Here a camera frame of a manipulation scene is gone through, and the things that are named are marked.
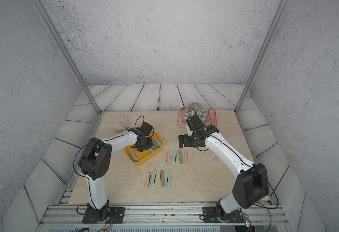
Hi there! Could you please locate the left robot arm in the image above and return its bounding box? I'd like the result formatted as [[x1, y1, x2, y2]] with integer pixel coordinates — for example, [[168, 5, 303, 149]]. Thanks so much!
[[78, 128, 154, 223]]

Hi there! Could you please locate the right aluminium frame post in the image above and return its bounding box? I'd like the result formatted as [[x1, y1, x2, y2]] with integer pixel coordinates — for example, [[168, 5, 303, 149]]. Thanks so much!
[[235, 0, 290, 115]]

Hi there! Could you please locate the aluminium frame post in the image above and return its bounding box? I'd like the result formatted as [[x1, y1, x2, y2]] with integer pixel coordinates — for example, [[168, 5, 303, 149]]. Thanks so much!
[[235, 0, 290, 115], [31, 0, 102, 115]]

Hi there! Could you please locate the teal folding fruit knife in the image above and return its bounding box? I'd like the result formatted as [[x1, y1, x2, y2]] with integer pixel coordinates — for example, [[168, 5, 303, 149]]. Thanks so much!
[[150, 170, 157, 186]]

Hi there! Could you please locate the green checkered cloth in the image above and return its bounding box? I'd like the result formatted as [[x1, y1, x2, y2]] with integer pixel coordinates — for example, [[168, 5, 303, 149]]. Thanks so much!
[[183, 109, 209, 124]]

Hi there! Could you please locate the pink plastic tray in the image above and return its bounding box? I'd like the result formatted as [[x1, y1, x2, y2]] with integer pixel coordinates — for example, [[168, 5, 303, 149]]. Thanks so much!
[[177, 108, 217, 129]]

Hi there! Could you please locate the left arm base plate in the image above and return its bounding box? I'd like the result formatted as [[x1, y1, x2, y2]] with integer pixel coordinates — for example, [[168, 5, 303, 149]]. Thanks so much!
[[82, 206, 126, 224]]

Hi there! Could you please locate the pink folding fruit knife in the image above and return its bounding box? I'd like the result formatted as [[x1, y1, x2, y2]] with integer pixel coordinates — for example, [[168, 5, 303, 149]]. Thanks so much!
[[166, 150, 172, 165]]

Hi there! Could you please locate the olive knife in box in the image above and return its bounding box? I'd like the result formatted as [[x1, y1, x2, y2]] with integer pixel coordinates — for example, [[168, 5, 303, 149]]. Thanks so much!
[[152, 141, 157, 152]]

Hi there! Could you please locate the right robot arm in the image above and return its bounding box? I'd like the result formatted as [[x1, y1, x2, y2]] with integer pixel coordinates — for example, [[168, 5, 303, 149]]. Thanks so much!
[[179, 132, 270, 222]]

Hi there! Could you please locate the aluminium rail base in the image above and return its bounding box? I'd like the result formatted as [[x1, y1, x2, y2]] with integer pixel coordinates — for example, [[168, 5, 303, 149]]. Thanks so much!
[[37, 202, 292, 232]]

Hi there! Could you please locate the clear plastic cup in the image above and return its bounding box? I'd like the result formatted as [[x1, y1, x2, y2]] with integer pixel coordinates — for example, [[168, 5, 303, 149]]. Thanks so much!
[[117, 114, 130, 130]]

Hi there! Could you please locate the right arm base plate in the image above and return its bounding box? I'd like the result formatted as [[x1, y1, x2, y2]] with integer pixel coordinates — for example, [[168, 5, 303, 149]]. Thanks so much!
[[199, 206, 245, 223]]

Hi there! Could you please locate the striped ceramic cup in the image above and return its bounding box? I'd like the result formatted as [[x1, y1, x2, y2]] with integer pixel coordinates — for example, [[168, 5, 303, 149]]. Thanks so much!
[[188, 102, 201, 116]]

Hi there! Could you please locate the pink handled spoon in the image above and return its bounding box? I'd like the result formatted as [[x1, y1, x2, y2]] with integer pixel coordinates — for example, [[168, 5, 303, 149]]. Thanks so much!
[[178, 106, 185, 124]]

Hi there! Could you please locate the yellow plastic storage box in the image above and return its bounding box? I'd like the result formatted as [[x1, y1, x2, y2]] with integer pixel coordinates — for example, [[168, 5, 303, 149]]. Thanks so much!
[[124, 131, 165, 166]]

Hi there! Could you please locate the pink knife in box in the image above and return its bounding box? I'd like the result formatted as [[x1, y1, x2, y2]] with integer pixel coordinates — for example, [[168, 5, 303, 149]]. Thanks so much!
[[129, 149, 138, 162]]

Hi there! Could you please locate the left aluminium frame post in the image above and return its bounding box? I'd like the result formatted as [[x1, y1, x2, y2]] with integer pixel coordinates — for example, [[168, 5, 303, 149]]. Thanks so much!
[[31, 0, 102, 115]]

